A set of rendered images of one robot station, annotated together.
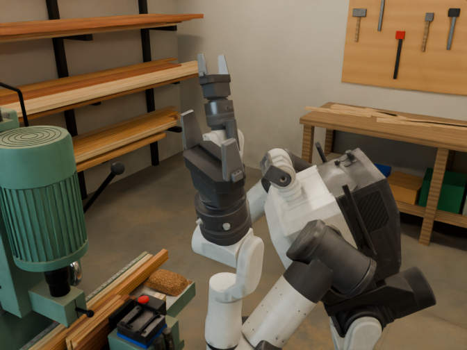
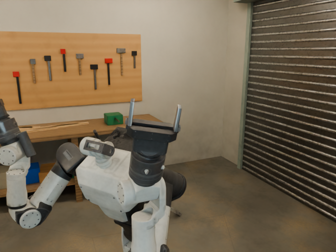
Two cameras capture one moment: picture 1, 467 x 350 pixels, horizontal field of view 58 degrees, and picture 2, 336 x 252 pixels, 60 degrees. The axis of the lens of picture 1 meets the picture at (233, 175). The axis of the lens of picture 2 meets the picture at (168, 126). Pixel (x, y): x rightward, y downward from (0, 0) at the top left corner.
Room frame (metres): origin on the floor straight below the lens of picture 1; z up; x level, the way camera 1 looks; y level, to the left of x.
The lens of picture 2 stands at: (0.20, 0.57, 1.75)
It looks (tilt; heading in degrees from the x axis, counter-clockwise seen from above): 15 degrees down; 303
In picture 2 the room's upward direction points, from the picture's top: straight up
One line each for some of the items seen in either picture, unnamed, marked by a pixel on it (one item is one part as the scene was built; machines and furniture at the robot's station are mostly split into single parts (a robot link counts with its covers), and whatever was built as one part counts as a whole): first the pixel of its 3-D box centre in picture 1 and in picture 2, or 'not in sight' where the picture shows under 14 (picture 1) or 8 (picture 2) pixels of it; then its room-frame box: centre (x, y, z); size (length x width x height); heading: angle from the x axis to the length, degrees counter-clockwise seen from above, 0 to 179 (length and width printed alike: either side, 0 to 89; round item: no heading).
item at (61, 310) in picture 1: (58, 302); not in sight; (0.92, 0.47, 1.03); 0.14 x 0.07 x 0.09; 62
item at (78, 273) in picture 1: (65, 269); not in sight; (1.08, 0.51, 1.02); 0.12 x 0.03 x 0.12; 62
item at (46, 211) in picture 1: (42, 198); not in sight; (0.91, 0.46, 1.35); 0.18 x 0.18 x 0.31
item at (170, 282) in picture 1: (167, 278); not in sight; (1.17, 0.22, 0.92); 0.14 x 0.09 x 0.04; 62
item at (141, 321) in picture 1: (144, 318); not in sight; (0.90, 0.24, 0.99); 0.13 x 0.11 x 0.06; 152
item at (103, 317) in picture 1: (101, 329); not in sight; (0.92, 0.37, 0.94); 0.18 x 0.02 x 0.07; 152
